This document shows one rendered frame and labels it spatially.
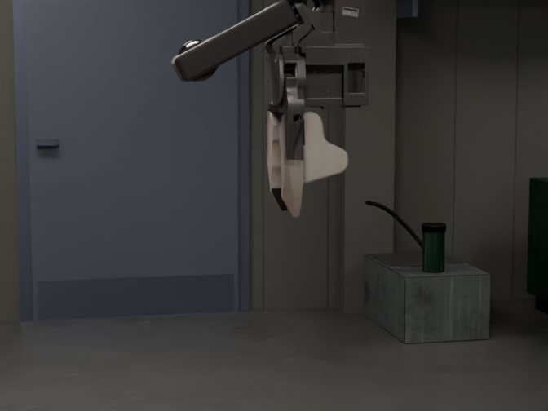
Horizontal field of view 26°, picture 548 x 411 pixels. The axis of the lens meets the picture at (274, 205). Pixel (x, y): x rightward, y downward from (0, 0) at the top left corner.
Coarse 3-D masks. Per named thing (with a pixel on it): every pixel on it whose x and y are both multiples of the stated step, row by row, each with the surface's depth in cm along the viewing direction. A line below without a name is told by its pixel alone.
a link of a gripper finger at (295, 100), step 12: (288, 72) 104; (288, 84) 103; (288, 96) 102; (300, 96) 103; (288, 108) 102; (300, 108) 102; (288, 120) 102; (300, 120) 103; (288, 132) 102; (300, 132) 103; (288, 144) 103; (300, 144) 103; (288, 156) 103; (300, 156) 103
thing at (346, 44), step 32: (288, 0) 107; (320, 0) 105; (352, 0) 106; (288, 32) 106; (320, 32) 106; (352, 32) 106; (288, 64) 104; (320, 64) 104; (352, 64) 105; (320, 96) 105; (352, 96) 105
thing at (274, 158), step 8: (272, 120) 109; (280, 120) 109; (272, 128) 109; (272, 136) 109; (272, 144) 109; (272, 152) 110; (280, 152) 110; (272, 160) 110; (280, 160) 110; (272, 168) 110; (280, 168) 110; (272, 176) 110; (280, 176) 110; (272, 184) 110; (280, 184) 110; (272, 192) 110; (280, 192) 110; (280, 200) 110; (280, 208) 111
